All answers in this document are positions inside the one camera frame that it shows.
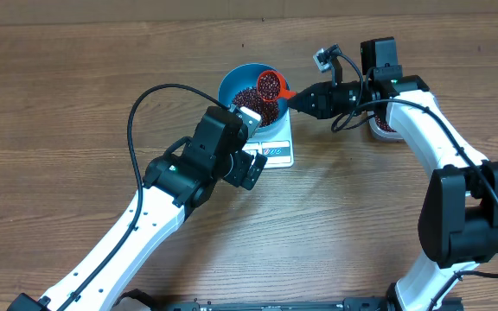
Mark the clear plastic food container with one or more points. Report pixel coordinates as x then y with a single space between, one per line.
381 130

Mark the red adzuki beans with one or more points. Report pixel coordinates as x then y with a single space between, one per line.
253 101

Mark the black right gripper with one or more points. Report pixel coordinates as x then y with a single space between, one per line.
327 107

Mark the white digital kitchen scale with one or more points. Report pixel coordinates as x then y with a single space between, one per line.
274 142

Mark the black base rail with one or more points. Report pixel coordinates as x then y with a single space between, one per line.
138 300

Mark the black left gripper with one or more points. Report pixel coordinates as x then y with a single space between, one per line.
244 161

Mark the red measuring scoop blue handle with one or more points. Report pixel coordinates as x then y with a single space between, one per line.
272 86

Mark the teal plastic bowl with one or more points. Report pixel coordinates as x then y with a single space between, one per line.
246 76

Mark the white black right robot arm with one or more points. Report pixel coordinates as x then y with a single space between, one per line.
458 223

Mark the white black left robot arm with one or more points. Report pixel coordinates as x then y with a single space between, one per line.
171 188

